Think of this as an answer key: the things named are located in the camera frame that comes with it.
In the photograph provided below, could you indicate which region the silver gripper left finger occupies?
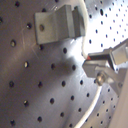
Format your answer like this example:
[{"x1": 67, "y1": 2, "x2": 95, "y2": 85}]
[{"x1": 82, "y1": 60, "x2": 127, "y2": 95}]

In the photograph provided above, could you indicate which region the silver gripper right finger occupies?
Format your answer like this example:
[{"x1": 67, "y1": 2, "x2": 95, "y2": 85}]
[{"x1": 87, "y1": 38, "x2": 128, "y2": 66}]

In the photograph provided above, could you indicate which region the white cable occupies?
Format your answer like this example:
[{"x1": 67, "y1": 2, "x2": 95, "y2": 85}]
[{"x1": 73, "y1": 0, "x2": 103, "y2": 128}]

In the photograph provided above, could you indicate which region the grey metal cable clip bracket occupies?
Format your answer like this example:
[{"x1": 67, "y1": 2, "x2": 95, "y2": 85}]
[{"x1": 34, "y1": 5, "x2": 85, "y2": 44}]

